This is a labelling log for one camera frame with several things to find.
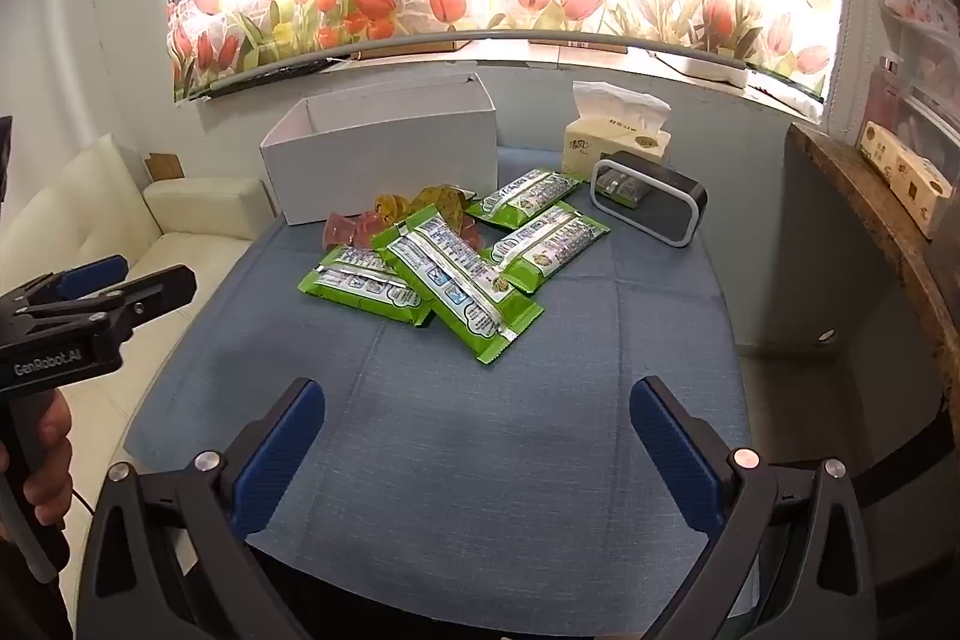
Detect tissue pack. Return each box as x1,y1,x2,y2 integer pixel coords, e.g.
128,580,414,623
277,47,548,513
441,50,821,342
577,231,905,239
559,81,673,175

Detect clear plastic drawer unit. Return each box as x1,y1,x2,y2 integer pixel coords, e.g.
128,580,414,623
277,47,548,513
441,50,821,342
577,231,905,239
862,0,960,161

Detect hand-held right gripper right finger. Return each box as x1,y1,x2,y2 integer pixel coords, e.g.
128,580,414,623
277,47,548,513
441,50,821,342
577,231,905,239
630,376,878,640

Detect white cardboard box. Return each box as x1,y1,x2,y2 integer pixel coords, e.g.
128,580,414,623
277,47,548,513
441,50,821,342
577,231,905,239
259,71,500,226

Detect beige printed box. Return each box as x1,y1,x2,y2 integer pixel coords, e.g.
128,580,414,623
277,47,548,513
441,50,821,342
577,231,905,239
857,121,955,238

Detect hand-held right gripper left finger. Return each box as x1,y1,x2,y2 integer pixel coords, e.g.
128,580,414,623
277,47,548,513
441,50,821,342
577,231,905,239
75,377,327,640

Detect person's left hand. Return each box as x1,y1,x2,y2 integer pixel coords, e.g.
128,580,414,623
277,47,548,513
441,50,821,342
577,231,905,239
0,389,74,542

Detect white sofa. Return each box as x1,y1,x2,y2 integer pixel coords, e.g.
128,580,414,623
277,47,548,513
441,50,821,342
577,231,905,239
0,134,280,341

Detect green snack packet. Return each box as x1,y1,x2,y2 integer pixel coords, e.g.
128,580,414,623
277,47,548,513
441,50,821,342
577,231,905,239
373,205,543,366
300,245,436,328
480,201,613,293
465,167,584,228

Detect yellow jelly cup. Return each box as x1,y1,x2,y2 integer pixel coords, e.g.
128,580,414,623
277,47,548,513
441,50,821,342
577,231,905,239
411,184,475,221
373,191,413,229

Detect wooden counter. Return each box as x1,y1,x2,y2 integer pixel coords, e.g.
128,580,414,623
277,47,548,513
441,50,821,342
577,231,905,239
787,126,960,401

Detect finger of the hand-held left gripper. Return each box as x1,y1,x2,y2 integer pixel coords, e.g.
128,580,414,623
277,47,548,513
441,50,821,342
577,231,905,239
15,255,128,311
30,265,197,348

